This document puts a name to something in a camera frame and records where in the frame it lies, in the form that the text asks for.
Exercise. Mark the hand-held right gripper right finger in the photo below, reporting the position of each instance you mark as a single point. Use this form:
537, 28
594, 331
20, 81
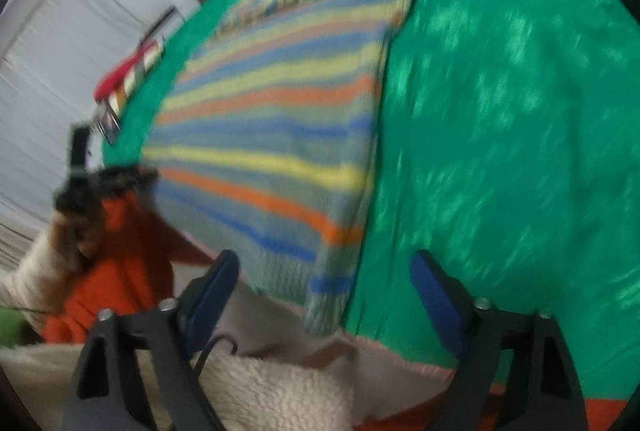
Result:
440, 298

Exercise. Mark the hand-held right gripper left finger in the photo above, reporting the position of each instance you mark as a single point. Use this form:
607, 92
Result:
210, 291

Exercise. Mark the striped knit sweater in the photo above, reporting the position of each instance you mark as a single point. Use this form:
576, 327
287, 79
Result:
270, 136

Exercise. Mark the person's left forearm beige sleeve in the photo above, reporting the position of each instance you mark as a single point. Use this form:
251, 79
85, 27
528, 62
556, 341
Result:
35, 276

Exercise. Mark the person's left hand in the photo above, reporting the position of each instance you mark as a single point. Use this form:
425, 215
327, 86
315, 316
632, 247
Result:
80, 231

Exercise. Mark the orange cloth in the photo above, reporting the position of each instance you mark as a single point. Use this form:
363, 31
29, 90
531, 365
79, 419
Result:
117, 266

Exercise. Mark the red and white striped cloth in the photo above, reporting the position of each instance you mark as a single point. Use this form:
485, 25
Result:
127, 78

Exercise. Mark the beige fleece jacket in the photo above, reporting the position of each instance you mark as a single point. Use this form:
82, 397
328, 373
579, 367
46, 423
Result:
280, 391

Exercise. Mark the green fleece blanket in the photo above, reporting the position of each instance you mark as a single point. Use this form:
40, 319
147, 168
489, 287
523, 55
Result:
490, 136

